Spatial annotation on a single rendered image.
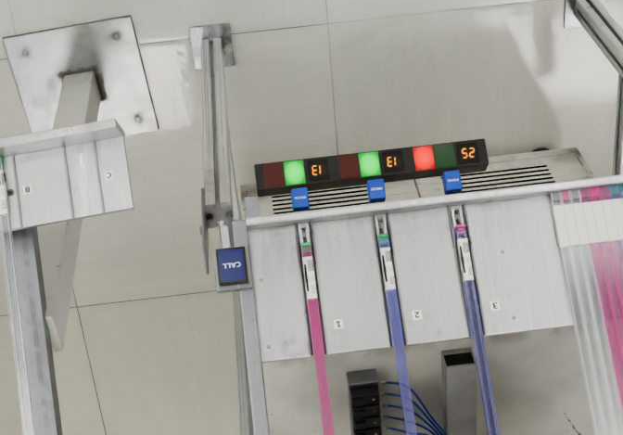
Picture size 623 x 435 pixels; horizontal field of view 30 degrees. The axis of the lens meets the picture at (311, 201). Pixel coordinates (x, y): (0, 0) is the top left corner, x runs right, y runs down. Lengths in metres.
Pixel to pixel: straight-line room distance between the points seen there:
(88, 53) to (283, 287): 0.84
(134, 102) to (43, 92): 0.18
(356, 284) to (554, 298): 0.28
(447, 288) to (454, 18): 0.83
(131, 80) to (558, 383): 1.00
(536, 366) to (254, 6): 0.87
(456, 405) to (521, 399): 0.14
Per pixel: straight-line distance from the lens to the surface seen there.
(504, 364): 2.00
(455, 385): 1.94
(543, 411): 2.08
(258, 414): 1.59
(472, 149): 1.72
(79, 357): 2.71
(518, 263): 1.67
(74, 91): 2.25
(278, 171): 1.69
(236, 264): 1.60
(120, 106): 2.35
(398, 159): 1.70
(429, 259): 1.65
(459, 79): 2.39
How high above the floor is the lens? 2.12
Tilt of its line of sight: 59 degrees down
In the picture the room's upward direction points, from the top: 170 degrees clockwise
